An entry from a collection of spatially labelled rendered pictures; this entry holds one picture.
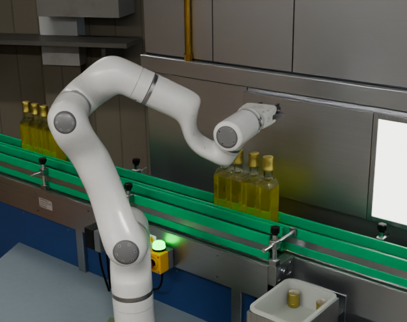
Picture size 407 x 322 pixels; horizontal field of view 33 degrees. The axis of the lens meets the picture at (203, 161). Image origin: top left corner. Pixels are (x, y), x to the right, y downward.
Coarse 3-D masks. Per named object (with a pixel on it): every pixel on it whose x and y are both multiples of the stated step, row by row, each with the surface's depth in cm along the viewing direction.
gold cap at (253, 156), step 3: (249, 153) 218; (252, 153) 218; (255, 153) 218; (258, 153) 218; (249, 156) 218; (252, 156) 217; (255, 156) 217; (258, 156) 218; (249, 159) 219; (252, 159) 218; (255, 159) 218; (258, 159) 218; (249, 162) 219; (252, 162) 218; (255, 162) 218; (258, 162) 219; (249, 165) 219; (252, 165) 218; (255, 165) 218; (258, 165) 219
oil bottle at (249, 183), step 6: (246, 174) 221; (252, 174) 220; (258, 174) 220; (246, 180) 220; (252, 180) 219; (258, 180) 219; (246, 186) 221; (252, 186) 219; (246, 192) 221; (252, 192) 220; (246, 198) 222; (252, 198) 220; (246, 204) 223; (252, 204) 221; (246, 210) 223; (252, 210) 222
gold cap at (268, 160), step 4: (264, 156) 215; (268, 156) 215; (272, 156) 215; (264, 160) 214; (268, 160) 214; (272, 160) 214; (264, 164) 215; (268, 164) 214; (272, 164) 215; (264, 168) 215; (268, 168) 214; (272, 168) 215
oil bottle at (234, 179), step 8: (232, 176) 223; (240, 176) 222; (232, 184) 224; (240, 184) 222; (232, 192) 225; (240, 192) 223; (232, 200) 225; (240, 200) 224; (232, 208) 226; (240, 208) 225
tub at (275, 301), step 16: (272, 288) 201; (288, 288) 206; (304, 288) 204; (320, 288) 201; (256, 304) 194; (272, 304) 201; (304, 304) 205; (272, 320) 187; (288, 320) 198; (304, 320) 185
